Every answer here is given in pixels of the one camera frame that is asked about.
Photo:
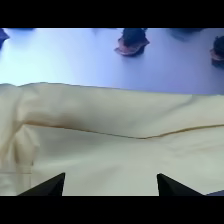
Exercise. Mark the cream shirt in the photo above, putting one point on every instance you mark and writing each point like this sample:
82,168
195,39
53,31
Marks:
110,156

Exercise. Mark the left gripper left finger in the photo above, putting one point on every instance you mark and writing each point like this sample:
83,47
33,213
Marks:
53,187

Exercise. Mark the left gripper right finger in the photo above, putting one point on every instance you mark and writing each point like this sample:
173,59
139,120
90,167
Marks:
168,187

